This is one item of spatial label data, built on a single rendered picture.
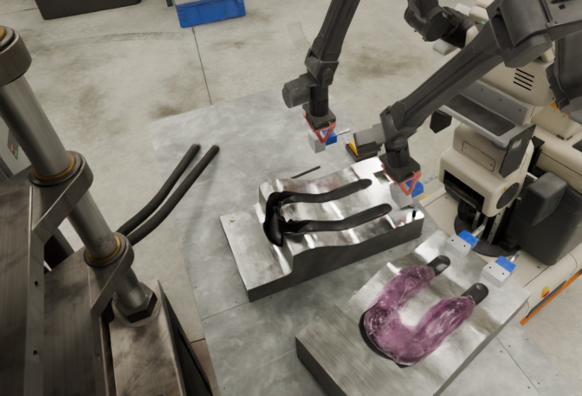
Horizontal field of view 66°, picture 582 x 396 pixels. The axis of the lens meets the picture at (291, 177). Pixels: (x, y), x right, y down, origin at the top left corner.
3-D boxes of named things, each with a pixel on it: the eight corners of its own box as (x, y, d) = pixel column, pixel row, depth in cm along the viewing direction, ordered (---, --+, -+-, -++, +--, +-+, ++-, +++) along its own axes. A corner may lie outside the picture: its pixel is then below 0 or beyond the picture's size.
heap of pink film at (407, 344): (422, 259, 114) (426, 241, 108) (484, 308, 103) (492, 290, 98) (347, 322, 103) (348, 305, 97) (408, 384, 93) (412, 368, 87)
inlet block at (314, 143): (346, 132, 143) (346, 118, 139) (353, 140, 140) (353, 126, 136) (308, 144, 140) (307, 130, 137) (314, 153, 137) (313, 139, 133)
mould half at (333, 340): (437, 241, 124) (444, 215, 117) (525, 305, 109) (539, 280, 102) (297, 357, 104) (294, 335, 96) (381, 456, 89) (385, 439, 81)
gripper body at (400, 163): (399, 182, 112) (395, 159, 107) (378, 161, 120) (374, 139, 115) (422, 171, 112) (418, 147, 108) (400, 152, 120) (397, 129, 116)
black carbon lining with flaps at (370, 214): (367, 180, 133) (369, 156, 126) (396, 218, 122) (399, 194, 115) (255, 218, 125) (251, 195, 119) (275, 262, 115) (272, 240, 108)
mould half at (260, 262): (374, 178, 143) (377, 145, 134) (420, 236, 126) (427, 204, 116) (223, 230, 132) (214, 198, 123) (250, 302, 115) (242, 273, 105)
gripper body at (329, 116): (315, 129, 127) (314, 107, 122) (301, 109, 134) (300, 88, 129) (336, 122, 128) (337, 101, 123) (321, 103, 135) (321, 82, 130)
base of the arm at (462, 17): (478, 21, 127) (445, 7, 134) (466, 10, 121) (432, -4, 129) (461, 48, 130) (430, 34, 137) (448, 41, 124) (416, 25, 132)
